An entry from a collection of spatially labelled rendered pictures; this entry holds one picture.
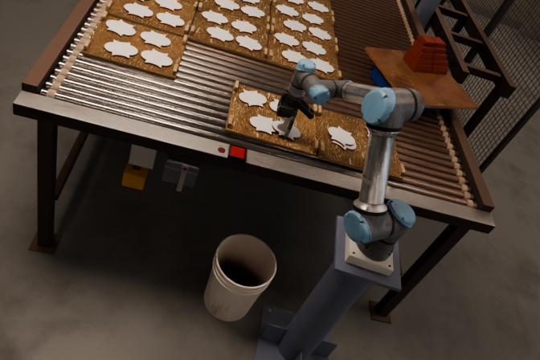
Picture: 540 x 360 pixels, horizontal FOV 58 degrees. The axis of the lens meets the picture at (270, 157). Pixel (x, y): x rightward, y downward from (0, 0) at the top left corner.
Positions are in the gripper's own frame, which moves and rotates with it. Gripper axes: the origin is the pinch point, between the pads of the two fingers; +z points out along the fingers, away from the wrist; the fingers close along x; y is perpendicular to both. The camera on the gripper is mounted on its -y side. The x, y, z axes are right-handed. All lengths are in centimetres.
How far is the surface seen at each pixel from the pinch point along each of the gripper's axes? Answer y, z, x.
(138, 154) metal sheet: 58, 12, 24
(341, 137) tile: -26.3, 0.5, -5.3
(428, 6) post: -100, -4, -175
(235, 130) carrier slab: 22.2, 0.3, 8.8
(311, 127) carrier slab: -12.1, 1.9, -8.3
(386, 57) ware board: -54, -6, -77
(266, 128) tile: 9.3, -0.1, 2.7
